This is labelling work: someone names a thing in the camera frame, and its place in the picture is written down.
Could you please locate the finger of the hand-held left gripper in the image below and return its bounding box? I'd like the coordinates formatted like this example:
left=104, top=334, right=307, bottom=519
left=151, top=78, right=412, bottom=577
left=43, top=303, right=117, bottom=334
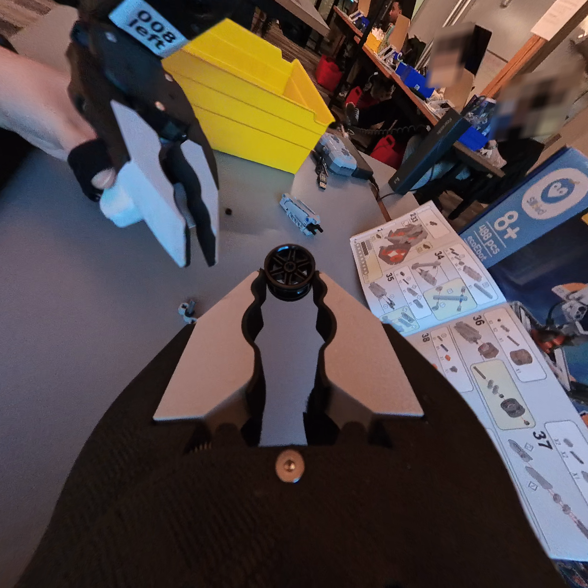
left=110, top=100, right=192, bottom=268
left=163, top=135, right=221, bottom=268

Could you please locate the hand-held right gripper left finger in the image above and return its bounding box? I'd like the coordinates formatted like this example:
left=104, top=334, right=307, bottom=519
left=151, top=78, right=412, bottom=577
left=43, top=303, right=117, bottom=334
left=153, top=269, right=267, bottom=447

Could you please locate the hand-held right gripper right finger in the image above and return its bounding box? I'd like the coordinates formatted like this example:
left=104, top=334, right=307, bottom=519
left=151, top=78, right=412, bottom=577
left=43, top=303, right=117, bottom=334
left=304, top=271, right=425, bottom=447

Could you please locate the black toy wheel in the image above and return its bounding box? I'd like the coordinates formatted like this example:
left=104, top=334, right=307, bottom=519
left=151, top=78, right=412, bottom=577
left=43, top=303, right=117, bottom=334
left=263, top=243, right=319, bottom=302

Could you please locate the person's left hand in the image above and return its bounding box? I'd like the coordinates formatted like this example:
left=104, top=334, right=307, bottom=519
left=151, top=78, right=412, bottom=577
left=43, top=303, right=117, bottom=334
left=0, top=46, right=118, bottom=190

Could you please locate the grey toy beam assembly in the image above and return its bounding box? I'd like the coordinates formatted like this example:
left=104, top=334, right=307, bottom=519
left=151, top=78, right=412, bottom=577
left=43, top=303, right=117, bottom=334
left=279, top=193, right=325, bottom=236

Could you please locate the yellow plastic bin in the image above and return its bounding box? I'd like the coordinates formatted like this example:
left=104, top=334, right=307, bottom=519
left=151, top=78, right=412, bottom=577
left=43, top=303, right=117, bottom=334
left=161, top=18, right=336, bottom=175

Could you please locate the instruction booklet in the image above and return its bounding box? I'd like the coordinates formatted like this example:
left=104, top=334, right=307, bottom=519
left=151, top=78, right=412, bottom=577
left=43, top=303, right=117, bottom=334
left=349, top=200, right=588, bottom=562

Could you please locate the grey toy motor block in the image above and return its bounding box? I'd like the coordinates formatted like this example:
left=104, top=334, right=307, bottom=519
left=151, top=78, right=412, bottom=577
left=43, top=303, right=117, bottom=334
left=312, top=132, right=375, bottom=181

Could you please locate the dark flat box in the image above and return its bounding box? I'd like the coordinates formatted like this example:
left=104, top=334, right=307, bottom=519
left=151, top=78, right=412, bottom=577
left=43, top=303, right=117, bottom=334
left=388, top=108, right=466, bottom=195

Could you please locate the robot kit box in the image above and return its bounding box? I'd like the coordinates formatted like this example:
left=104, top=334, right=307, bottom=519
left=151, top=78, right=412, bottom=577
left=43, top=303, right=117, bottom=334
left=458, top=146, right=588, bottom=416

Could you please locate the blue bin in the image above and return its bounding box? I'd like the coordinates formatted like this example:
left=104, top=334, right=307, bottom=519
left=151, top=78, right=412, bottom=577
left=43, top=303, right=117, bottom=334
left=458, top=126, right=488, bottom=151
left=394, top=62, right=435, bottom=98

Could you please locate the paper notice on post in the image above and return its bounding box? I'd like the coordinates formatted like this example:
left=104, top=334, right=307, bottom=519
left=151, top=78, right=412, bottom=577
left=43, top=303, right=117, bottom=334
left=530, top=0, right=572, bottom=41

